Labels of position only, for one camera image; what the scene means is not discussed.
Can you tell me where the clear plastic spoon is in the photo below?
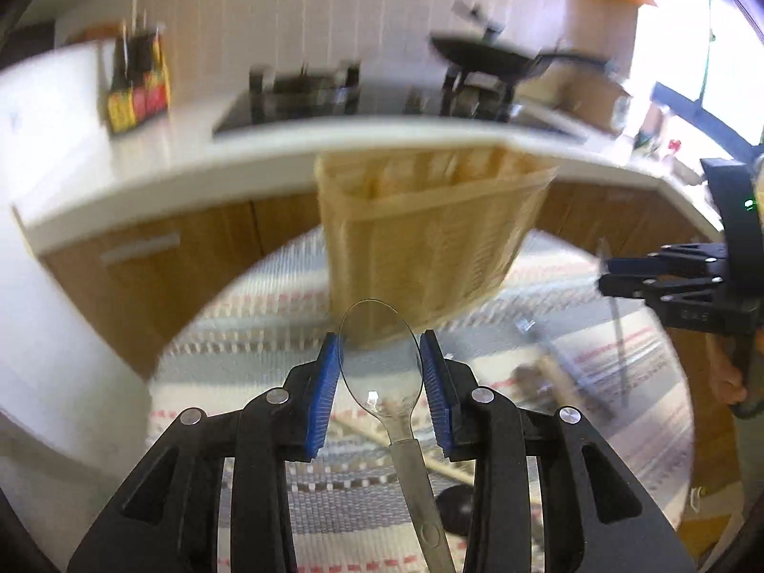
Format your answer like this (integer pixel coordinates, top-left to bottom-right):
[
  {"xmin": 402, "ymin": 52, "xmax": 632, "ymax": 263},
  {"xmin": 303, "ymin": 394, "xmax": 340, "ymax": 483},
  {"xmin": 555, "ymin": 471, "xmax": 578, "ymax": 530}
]
[
  {"xmin": 340, "ymin": 299, "xmax": 455, "ymax": 572},
  {"xmin": 595, "ymin": 237, "xmax": 629, "ymax": 409}
]

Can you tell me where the white kitchen countertop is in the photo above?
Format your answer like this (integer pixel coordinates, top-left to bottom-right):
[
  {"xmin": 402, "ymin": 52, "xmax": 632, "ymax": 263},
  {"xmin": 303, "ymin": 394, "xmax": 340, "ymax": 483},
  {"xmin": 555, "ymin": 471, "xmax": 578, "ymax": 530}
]
[{"xmin": 1, "ymin": 43, "xmax": 722, "ymax": 255}]

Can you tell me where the person's hand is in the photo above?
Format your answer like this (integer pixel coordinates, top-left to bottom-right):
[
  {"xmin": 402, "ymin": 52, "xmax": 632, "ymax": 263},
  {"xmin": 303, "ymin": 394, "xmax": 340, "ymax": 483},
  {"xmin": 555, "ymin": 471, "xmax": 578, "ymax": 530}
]
[{"xmin": 706, "ymin": 335, "xmax": 747, "ymax": 406}]

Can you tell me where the wooden chopstick far right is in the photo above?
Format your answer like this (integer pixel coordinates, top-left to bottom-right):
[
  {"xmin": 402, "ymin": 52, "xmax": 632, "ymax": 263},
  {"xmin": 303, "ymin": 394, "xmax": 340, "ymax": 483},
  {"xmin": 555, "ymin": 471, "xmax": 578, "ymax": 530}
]
[{"xmin": 536, "ymin": 356, "xmax": 615, "ymax": 422}]

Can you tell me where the striped woven table mat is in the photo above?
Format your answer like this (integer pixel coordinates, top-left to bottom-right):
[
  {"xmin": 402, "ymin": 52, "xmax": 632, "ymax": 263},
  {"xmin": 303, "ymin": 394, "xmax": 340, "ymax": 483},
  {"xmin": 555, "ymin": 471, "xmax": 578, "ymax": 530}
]
[{"xmin": 145, "ymin": 229, "xmax": 697, "ymax": 573}]

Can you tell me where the black ladle spoon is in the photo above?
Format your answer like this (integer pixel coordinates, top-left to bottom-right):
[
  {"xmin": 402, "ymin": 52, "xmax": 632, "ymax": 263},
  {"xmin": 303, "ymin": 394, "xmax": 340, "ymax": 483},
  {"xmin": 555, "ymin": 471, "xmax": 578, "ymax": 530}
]
[{"xmin": 435, "ymin": 484, "xmax": 474, "ymax": 538}]

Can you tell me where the wooden chopstick crossed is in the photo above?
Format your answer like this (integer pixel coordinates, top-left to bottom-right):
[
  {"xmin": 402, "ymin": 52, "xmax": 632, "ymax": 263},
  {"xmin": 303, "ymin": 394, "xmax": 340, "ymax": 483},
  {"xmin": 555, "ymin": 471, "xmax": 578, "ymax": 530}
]
[{"xmin": 334, "ymin": 414, "xmax": 475, "ymax": 485}]

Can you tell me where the brown rice cooker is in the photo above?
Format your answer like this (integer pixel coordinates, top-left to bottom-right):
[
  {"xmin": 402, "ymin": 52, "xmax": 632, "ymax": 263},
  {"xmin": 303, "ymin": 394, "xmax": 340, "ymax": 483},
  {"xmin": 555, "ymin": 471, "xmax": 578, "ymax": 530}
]
[{"xmin": 551, "ymin": 66, "xmax": 632, "ymax": 136}]

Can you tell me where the wooden base cabinet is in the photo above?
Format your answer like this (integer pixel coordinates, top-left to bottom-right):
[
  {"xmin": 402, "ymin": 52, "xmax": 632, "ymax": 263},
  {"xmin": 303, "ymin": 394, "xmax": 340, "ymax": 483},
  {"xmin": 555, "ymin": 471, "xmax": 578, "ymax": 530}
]
[{"xmin": 41, "ymin": 181, "xmax": 745, "ymax": 497}]

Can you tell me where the yellow plastic utensil basket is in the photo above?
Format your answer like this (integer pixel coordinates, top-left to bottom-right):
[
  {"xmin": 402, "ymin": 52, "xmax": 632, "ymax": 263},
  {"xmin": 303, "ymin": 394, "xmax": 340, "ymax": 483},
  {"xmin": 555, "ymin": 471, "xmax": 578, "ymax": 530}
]
[{"xmin": 313, "ymin": 142, "xmax": 558, "ymax": 331}]

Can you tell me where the black wok pan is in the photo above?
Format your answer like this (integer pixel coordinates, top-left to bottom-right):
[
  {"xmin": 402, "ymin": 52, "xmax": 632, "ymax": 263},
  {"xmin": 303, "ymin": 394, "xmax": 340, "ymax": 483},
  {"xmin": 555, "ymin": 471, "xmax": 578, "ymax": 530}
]
[{"xmin": 429, "ymin": 0, "xmax": 618, "ymax": 87}]

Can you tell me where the dark soy sauce bottle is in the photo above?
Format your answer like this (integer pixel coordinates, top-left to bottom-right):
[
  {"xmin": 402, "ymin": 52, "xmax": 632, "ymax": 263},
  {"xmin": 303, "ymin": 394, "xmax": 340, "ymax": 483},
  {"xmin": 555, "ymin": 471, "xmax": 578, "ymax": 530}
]
[{"xmin": 106, "ymin": 22, "xmax": 137, "ymax": 135}]

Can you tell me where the black gas stove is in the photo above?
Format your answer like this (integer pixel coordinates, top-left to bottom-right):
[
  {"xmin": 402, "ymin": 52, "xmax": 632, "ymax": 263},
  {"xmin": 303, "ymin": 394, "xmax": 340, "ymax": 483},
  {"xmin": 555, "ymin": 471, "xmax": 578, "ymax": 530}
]
[{"xmin": 212, "ymin": 62, "xmax": 584, "ymax": 142}]

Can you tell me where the red-label sauce bottle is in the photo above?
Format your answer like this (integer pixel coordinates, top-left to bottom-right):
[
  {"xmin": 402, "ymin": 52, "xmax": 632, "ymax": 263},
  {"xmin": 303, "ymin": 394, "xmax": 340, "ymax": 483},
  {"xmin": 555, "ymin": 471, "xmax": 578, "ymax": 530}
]
[{"xmin": 135, "ymin": 13, "xmax": 171, "ymax": 120}]

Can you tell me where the silver cabinet handle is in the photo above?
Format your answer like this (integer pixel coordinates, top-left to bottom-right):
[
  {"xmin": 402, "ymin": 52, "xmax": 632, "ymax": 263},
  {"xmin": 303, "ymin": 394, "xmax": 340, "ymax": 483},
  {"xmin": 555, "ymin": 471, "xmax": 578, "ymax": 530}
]
[{"xmin": 100, "ymin": 232, "xmax": 181, "ymax": 266}]

